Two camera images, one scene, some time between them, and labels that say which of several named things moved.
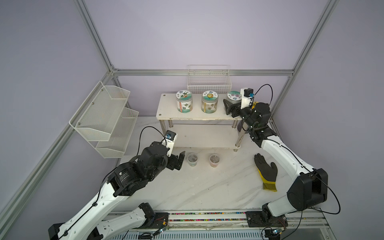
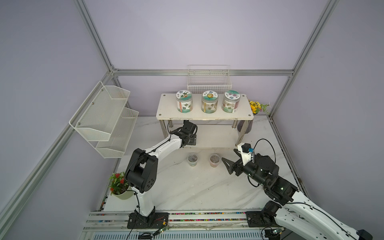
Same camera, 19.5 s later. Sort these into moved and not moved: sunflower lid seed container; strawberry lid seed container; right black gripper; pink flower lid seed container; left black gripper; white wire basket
Moved: left black gripper; right black gripper
Not moved: pink flower lid seed container; sunflower lid seed container; white wire basket; strawberry lid seed container
